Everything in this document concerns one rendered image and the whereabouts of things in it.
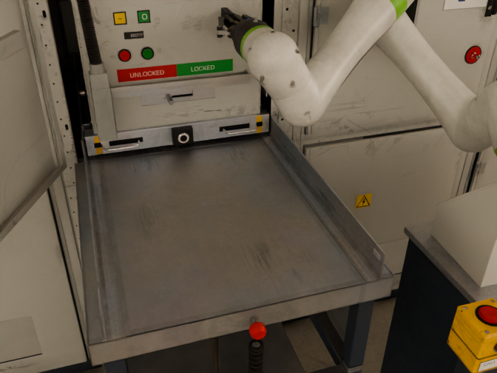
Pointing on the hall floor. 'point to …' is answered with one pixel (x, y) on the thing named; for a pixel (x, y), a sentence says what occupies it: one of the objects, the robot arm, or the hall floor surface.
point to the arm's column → (422, 319)
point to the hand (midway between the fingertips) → (227, 16)
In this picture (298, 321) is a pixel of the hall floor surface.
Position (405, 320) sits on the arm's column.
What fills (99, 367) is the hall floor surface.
